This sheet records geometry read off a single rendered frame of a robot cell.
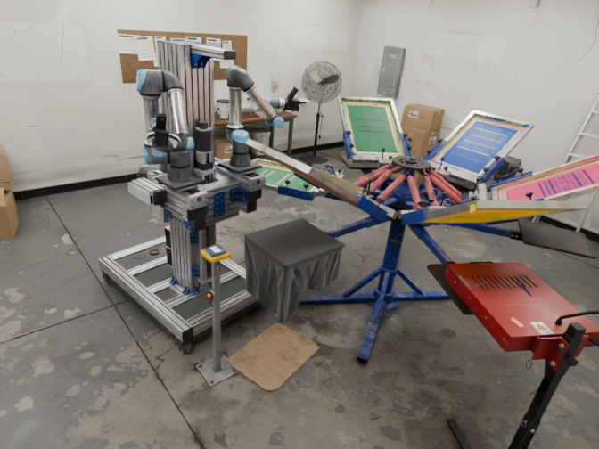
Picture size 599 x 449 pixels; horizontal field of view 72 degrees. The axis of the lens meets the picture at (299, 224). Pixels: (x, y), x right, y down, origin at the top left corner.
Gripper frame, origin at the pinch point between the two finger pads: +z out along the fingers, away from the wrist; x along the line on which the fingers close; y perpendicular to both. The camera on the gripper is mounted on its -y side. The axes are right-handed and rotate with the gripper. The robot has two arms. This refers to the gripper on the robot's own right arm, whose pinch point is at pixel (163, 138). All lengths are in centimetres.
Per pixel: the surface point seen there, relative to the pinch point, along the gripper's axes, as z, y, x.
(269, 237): -22, 63, -72
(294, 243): -10, 62, -85
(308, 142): -479, 109, -313
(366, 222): -33, 56, -152
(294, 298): 9, 91, -84
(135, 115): -389, 78, -11
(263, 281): -8, 89, -68
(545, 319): 107, 36, -156
